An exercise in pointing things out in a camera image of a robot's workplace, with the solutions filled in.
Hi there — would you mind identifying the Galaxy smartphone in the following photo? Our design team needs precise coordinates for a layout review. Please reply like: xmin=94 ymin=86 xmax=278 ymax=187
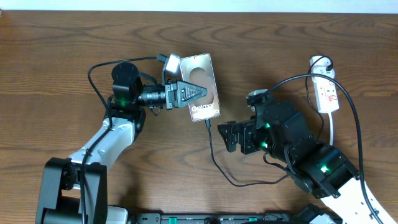
xmin=180 ymin=53 xmax=221 ymax=122

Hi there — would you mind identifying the white power strip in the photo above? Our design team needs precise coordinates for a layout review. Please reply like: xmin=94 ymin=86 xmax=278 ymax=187
xmin=310 ymin=55 xmax=339 ymax=114

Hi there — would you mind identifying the black USB charging cable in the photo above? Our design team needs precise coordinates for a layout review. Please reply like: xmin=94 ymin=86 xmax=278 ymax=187
xmin=205 ymin=56 xmax=335 ymax=188

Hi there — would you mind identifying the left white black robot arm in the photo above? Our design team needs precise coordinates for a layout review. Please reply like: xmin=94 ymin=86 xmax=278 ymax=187
xmin=35 ymin=59 xmax=208 ymax=223

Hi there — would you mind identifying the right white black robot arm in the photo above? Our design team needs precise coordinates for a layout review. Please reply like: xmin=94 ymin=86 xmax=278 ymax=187
xmin=218 ymin=94 xmax=395 ymax=223

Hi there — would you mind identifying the white power strip cord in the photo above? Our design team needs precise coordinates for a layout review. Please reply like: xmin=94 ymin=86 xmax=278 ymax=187
xmin=328 ymin=111 xmax=335 ymax=147

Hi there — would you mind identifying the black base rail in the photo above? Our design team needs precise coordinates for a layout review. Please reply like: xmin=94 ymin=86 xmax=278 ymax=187
xmin=127 ymin=213 xmax=297 ymax=224

